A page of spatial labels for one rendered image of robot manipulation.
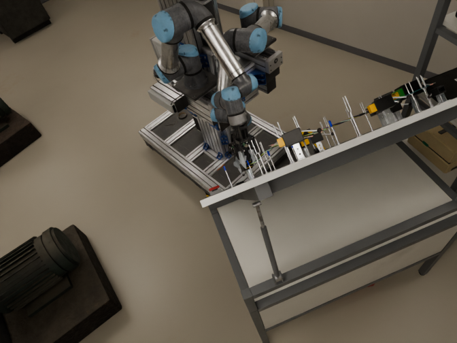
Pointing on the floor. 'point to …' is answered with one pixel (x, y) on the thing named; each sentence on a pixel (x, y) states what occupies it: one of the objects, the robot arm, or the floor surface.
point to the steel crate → (22, 18)
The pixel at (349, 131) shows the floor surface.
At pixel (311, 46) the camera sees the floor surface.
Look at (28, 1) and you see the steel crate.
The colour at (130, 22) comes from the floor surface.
